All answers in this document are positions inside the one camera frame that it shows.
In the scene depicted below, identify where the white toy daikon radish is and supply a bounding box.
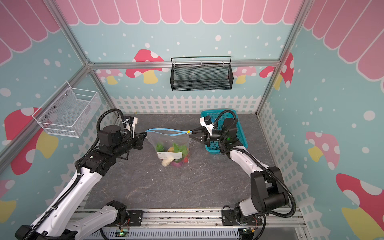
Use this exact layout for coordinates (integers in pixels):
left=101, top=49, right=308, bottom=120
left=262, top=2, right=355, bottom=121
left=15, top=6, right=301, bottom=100
left=155, top=143, right=190, bottom=168

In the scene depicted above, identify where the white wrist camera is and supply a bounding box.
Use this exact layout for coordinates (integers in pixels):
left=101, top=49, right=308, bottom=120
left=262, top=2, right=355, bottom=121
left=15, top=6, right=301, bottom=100
left=200, top=116, right=214, bottom=131
left=123, top=116, right=138, bottom=126

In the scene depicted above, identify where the teal plastic basket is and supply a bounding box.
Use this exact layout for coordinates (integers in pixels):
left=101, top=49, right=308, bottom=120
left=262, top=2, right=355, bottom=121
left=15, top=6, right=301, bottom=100
left=201, top=109, right=248, bottom=155

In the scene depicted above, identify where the black wire mesh basket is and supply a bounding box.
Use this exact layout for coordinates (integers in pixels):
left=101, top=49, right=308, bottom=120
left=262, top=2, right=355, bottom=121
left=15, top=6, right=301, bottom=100
left=170, top=56, right=234, bottom=91

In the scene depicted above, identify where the clear zip top bag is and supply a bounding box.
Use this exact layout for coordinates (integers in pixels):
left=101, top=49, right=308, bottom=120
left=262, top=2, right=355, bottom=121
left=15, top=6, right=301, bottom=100
left=146, top=128, right=191, bottom=168

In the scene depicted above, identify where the white wire mesh basket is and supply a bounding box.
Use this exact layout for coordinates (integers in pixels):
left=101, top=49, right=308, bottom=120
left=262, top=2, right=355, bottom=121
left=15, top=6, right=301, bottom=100
left=32, top=82, right=102, bottom=138

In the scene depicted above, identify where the white perforated cable tray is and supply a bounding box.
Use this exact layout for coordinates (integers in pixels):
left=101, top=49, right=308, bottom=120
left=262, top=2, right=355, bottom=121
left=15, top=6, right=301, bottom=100
left=103, top=228, right=239, bottom=240

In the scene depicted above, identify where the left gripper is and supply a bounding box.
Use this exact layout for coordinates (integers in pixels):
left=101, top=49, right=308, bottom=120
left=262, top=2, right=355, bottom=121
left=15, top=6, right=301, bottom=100
left=112, top=131, right=148, bottom=158

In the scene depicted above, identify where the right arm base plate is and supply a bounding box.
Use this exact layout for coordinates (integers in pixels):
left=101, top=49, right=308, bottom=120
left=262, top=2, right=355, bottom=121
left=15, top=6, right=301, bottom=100
left=221, top=209, right=263, bottom=227

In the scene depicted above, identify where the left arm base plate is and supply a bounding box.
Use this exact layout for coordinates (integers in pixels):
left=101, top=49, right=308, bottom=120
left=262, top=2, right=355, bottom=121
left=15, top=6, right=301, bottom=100
left=106, top=210, right=144, bottom=227

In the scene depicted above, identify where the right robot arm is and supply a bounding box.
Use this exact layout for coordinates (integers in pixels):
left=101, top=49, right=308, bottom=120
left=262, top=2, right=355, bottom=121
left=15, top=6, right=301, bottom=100
left=190, top=116, right=297, bottom=225

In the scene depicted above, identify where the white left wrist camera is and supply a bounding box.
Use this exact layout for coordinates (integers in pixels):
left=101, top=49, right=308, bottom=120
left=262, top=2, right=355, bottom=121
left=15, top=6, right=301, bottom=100
left=123, top=116, right=138, bottom=126

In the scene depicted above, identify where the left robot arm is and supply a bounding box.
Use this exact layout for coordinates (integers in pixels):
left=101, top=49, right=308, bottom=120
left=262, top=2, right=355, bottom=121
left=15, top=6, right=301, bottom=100
left=15, top=125, right=147, bottom=240

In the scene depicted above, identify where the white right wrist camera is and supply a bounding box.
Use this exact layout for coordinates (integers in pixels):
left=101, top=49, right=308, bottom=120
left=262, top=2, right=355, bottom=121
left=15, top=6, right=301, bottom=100
left=200, top=116, right=214, bottom=131

